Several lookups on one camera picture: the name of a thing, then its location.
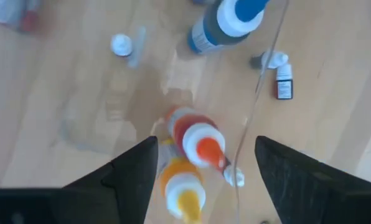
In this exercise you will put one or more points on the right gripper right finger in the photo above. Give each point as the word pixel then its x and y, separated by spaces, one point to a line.
pixel 313 193

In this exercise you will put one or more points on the small white cap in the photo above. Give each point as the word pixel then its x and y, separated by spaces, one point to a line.
pixel 121 45

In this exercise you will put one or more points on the small maroon label dropper bottle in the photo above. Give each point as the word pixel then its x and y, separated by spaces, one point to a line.
pixel 284 82

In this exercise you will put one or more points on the clear plastic tray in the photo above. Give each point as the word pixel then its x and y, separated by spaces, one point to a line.
pixel 117 118

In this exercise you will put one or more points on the large yellow food coloring bottle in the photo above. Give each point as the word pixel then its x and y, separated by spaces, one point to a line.
pixel 182 186

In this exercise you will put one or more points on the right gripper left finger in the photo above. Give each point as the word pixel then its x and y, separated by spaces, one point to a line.
pixel 79 208

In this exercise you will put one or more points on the large blue food coloring bottle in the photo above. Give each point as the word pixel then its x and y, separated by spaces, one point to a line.
pixel 223 25

